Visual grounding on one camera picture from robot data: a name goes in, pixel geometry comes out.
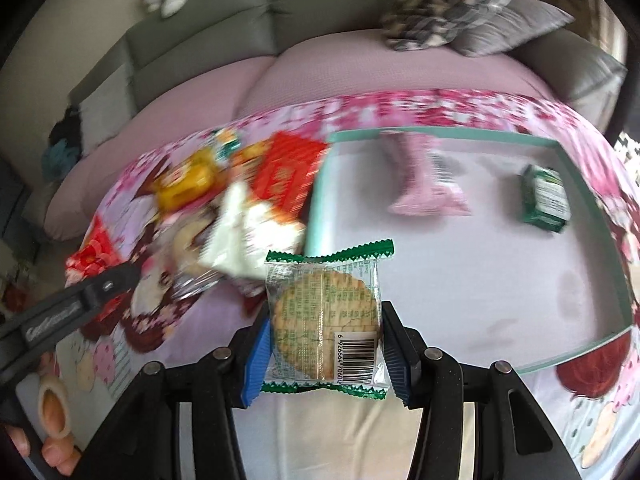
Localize grey sofa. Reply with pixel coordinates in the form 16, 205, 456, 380
22, 0, 628, 231

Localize pink sofa cover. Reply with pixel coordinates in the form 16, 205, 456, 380
42, 27, 556, 241

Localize dark cloth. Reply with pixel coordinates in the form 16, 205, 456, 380
42, 105, 83, 181

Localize white snack packet orange print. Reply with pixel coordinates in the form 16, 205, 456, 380
199, 182, 307, 293

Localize yellow snack packet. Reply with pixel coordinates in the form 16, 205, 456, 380
155, 150, 223, 211

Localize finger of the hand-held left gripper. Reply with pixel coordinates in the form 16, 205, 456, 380
75, 261, 147, 322

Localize pink snack packet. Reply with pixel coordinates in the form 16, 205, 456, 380
387, 132, 473, 218

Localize clear wrapped pastry packet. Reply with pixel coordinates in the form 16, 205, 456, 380
150, 210, 223, 301

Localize teal shallow box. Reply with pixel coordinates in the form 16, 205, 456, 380
304, 127, 638, 375

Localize grey pillow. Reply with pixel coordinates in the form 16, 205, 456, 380
452, 0, 576, 58

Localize green orange snack packet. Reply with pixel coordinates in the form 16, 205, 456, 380
210, 129, 268, 171

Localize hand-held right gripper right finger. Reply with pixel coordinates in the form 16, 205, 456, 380
381, 301, 583, 480

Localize large red patterned packet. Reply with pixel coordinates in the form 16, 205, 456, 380
248, 131, 329, 211

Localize person's left hand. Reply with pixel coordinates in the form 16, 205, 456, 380
2, 350, 83, 476

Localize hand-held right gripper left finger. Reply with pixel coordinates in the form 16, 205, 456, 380
75, 305, 273, 480

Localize pink printed blanket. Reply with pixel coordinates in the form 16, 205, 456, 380
65, 89, 640, 480

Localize red gold snack packet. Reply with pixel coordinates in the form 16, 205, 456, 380
65, 217, 132, 286

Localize black white patterned pillow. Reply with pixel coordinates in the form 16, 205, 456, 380
380, 0, 526, 53

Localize green-edged clear biscuit packet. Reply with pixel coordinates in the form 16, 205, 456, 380
261, 239, 396, 402

